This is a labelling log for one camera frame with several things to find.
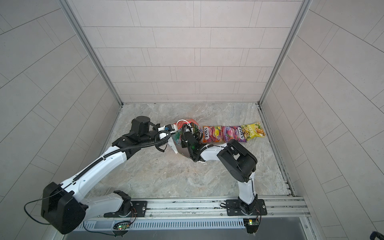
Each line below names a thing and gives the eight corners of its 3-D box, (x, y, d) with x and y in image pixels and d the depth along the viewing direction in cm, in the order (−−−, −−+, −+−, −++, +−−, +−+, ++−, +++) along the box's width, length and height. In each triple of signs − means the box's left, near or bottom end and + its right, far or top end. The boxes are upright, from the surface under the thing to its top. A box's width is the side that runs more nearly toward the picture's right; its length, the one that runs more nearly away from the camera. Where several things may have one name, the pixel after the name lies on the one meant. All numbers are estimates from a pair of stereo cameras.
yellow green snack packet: (246, 140, 98) (248, 136, 94) (241, 127, 105) (242, 123, 101) (263, 138, 99) (266, 134, 95) (257, 125, 106) (259, 121, 102)
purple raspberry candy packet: (221, 142, 97) (222, 139, 94) (220, 128, 104) (220, 125, 101) (244, 142, 97) (246, 139, 94) (241, 128, 104) (242, 125, 101)
